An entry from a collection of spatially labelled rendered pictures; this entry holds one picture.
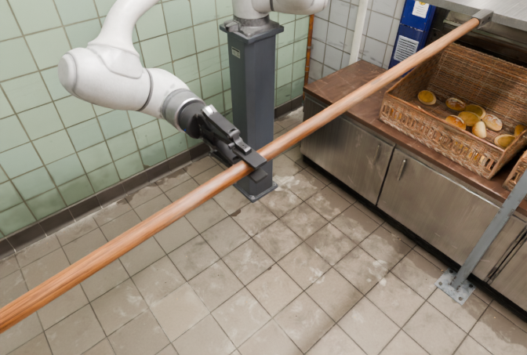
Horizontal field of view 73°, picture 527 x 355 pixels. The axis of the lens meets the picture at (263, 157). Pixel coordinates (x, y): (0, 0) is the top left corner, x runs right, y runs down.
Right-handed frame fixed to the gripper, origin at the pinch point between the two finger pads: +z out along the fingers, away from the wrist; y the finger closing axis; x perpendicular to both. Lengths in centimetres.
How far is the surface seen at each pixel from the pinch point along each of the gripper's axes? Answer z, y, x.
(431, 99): -19, 57, -129
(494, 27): -11, 24, -152
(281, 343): 0, 114, -9
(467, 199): 21, 71, -95
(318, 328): 6, 115, -25
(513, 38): -2, 26, -151
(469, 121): 2, 58, -127
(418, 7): -48, 25, -151
